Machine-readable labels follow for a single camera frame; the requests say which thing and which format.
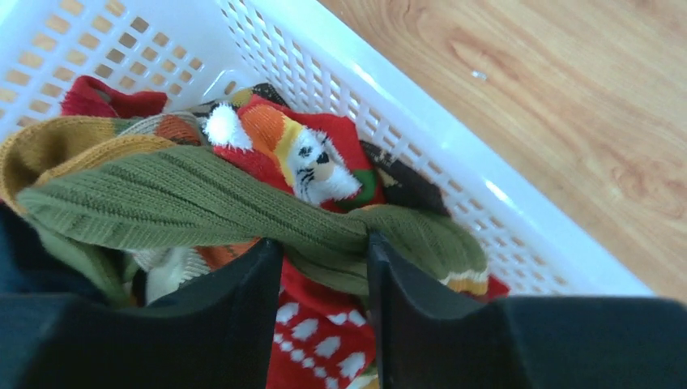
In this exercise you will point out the olive green striped sock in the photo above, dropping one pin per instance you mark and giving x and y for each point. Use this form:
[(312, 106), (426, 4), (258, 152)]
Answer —
[(187, 196)]

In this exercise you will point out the white centre laundry basket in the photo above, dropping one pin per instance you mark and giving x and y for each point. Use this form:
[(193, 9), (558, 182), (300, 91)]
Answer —
[(194, 51)]

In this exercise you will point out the pile of colourful socks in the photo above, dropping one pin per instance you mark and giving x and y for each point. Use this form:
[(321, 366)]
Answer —
[(316, 157)]

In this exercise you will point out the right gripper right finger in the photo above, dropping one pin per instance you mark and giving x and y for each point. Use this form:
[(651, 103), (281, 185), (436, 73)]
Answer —
[(431, 337)]

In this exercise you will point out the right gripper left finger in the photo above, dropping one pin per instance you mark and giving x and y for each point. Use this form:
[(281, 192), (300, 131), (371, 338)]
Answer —
[(216, 332)]

